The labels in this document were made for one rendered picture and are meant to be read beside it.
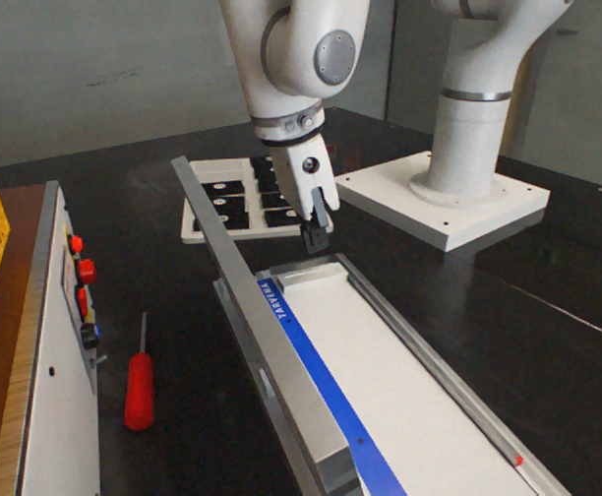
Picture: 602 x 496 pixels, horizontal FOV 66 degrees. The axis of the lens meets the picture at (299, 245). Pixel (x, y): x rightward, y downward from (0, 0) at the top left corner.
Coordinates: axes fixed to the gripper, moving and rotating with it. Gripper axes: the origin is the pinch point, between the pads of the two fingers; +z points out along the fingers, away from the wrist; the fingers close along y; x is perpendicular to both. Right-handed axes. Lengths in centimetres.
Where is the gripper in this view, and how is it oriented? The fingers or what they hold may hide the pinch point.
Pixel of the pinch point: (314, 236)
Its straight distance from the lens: 63.6
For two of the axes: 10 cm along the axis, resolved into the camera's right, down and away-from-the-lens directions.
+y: -3.7, -4.6, 8.1
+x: -9.1, 3.7, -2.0
